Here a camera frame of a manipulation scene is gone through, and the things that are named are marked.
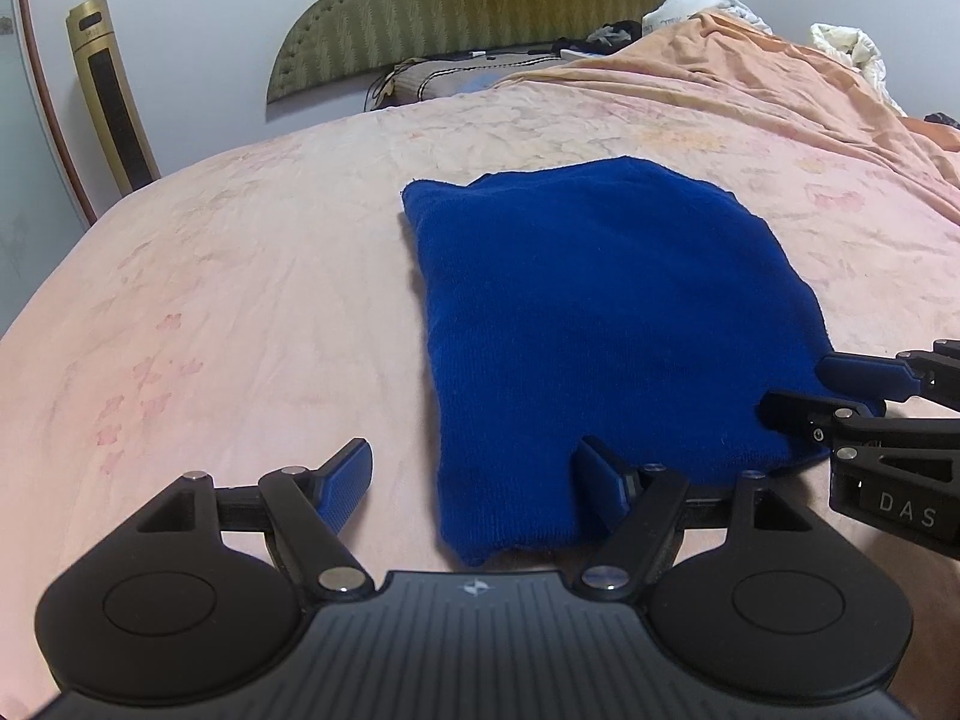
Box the orange peach blanket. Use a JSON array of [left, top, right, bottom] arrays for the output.
[[508, 11, 958, 223]]

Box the white quilt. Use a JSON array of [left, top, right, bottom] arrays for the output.
[[641, 0, 771, 36]]

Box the gold tower fan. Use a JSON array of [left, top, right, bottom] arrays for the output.
[[65, 0, 161, 195]]

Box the olive green upholstered headboard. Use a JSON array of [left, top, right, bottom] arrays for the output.
[[265, 0, 664, 104]]

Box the pink bed sheet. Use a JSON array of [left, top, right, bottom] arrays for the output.
[[2, 70, 958, 718]]

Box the dark clothes pile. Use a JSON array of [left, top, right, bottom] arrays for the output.
[[551, 20, 643, 55]]

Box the blue rhinestone-neck sweater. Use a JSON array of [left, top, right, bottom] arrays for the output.
[[400, 154, 887, 569]]

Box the frosted floral wardrobe door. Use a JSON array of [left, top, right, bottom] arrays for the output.
[[0, 0, 96, 328]]

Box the white crumpled duvet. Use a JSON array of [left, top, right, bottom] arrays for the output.
[[809, 23, 907, 117]]

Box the beige striped pillow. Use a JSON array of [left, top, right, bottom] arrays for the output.
[[364, 52, 565, 110]]

